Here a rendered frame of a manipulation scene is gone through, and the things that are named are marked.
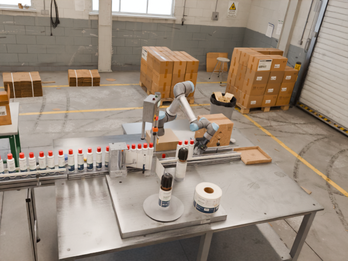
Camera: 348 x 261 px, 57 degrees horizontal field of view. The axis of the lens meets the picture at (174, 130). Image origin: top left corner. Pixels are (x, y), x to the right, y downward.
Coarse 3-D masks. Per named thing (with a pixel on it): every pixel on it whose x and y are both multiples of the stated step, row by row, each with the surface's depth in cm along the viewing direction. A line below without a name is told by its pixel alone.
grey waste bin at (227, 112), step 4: (212, 104) 536; (212, 108) 538; (216, 108) 531; (220, 108) 527; (224, 108) 526; (228, 108) 527; (232, 108) 532; (212, 112) 540; (216, 112) 534; (220, 112) 531; (224, 112) 530; (228, 112) 532; (232, 112) 540; (228, 116) 537
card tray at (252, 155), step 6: (234, 150) 336; (240, 150) 339; (246, 150) 341; (252, 150) 342; (258, 150) 344; (246, 156) 329; (252, 156) 331; (258, 156) 332; (264, 156) 333; (246, 162) 314; (252, 162) 317; (258, 162) 320; (264, 162) 323
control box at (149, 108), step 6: (150, 96) 274; (144, 102) 264; (150, 102) 263; (156, 102) 267; (144, 108) 267; (150, 108) 265; (156, 108) 271; (144, 114) 269; (150, 114) 268; (156, 114) 276; (144, 120) 272; (150, 120) 270
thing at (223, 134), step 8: (208, 120) 329; (216, 120) 332; (224, 120) 334; (224, 128) 329; (232, 128) 333; (200, 136) 336; (216, 136) 329; (224, 136) 334; (208, 144) 330; (224, 144) 339
